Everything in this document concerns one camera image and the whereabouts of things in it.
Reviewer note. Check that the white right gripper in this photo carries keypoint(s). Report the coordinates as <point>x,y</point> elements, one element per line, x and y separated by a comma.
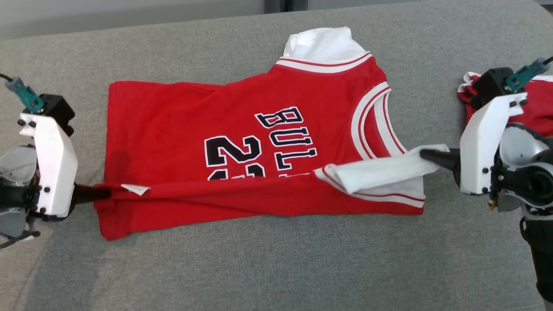
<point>477,151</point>

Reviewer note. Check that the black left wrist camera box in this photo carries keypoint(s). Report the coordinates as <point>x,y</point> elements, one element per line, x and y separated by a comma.
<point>56,112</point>

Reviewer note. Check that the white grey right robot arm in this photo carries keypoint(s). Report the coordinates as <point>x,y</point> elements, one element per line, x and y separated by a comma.
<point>527,172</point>

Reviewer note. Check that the red basketball shorts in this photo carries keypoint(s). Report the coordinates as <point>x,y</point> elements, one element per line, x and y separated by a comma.
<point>538,108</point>

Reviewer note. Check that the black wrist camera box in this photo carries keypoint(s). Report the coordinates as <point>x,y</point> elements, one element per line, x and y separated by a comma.
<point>490,86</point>
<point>56,112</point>

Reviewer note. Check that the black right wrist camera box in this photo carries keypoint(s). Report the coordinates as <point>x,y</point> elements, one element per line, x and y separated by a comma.
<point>490,86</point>

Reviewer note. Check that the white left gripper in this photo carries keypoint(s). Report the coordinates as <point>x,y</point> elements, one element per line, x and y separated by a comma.
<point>56,172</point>

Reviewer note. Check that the grey partition post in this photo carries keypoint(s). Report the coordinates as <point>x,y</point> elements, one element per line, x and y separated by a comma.
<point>285,5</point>

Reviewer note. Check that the red basketball jersey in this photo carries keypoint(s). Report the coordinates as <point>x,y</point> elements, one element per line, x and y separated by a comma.
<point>181,129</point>

